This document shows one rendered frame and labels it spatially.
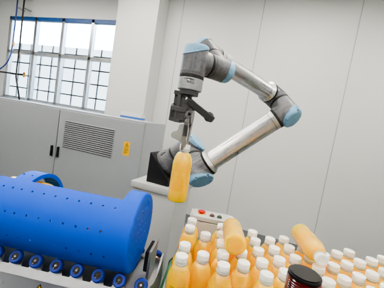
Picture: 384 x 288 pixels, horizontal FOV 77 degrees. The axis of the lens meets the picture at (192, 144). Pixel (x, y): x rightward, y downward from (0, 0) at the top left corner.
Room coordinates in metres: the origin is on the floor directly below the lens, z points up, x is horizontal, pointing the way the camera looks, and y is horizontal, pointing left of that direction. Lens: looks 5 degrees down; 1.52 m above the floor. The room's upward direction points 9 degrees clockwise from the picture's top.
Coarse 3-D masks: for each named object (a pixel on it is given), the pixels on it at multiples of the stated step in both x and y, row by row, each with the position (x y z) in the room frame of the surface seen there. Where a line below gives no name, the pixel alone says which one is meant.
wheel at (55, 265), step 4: (56, 260) 0.79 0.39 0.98; (60, 260) 0.79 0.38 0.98; (52, 264) 0.78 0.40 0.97; (56, 264) 0.78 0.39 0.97; (60, 264) 0.78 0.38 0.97; (52, 268) 0.77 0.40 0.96; (56, 268) 0.77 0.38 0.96; (60, 268) 0.78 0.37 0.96; (52, 272) 0.77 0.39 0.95; (56, 272) 0.77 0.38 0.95
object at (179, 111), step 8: (176, 96) 0.91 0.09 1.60; (184, 96) 0.89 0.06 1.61; (192, 96) 0.92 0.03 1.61; (176, 104) 0.89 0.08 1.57; (184, 104) 0.89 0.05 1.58; (176, 112) 0.88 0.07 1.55; (184, 112) 0.87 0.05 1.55; (192, 112) 0.87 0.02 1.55; (176, 120) 0.88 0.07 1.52; (184, 120) 0.88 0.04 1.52; (192, 120) 0.90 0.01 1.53
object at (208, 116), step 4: (192, 100) 0.88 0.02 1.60; (188, 104) 0.88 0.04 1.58; (192, 104) 0.88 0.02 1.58; (196, 104) 0.88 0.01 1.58; (192, 108) 0.88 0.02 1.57; (196, 108) 0.88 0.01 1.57; (200, 108) 0.88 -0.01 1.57; (200, 112) 0.88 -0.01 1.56; (204, 112) 0.87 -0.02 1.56; (208, 112) 0.88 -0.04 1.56; (204, 116) 0.88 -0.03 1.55; (208, 116) 0.87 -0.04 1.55; (212, 116) 0.87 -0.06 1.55; (208, 120) 0.87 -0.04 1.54; (212, 120) 0.87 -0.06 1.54
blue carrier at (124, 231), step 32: (0, 192) 0.80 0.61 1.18; (32, 192) 0.81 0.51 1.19; (64, 192) 0.81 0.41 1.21; (0, 224) 0.76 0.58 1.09; (32, 224) 0.75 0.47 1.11; (64, 224) 0.75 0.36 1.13; (96, 224) 0.75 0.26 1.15; (128, 224) 0.75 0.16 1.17; (64, 256) 0.77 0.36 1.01; (96, 256) 0.74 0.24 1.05; (128, 256) 0.74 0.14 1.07
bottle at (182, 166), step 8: (184, 152) 0.89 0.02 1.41; (176, 160) 0.88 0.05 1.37; (184, 160) 0.87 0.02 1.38; (176, 168) 0.87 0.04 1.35; (184, 168) 0.87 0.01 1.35; (176, 176) 0.87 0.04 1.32; (184, 176) 0.87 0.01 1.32; (176, 184) 0.87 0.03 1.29; (184, 184) 0.87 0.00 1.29; (168, 192) 0.90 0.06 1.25; (176, 192) 0.87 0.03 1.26; (184, 192) 0.88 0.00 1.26; (176, 200) 0.87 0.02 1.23; (184, 200) 0.88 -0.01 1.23
